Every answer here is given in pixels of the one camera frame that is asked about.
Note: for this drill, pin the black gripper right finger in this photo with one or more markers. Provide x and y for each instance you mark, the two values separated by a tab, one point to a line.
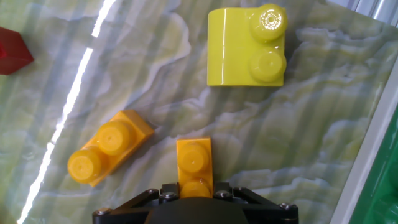
270	213

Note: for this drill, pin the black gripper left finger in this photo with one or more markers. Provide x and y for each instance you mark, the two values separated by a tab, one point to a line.
124	213

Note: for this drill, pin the yellow-orange four-stud block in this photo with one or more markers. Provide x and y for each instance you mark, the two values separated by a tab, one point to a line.
194	158

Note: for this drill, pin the yellow-orange two-stud block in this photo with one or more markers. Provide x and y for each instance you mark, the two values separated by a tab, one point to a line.
109	146

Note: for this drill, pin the green studded baseplate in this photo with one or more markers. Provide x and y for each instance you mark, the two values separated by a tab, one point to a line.
382	193

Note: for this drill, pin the lime square block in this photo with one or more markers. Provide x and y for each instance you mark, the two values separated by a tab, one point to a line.
233	46

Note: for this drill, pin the dark red block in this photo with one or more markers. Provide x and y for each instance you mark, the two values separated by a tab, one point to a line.
12	51

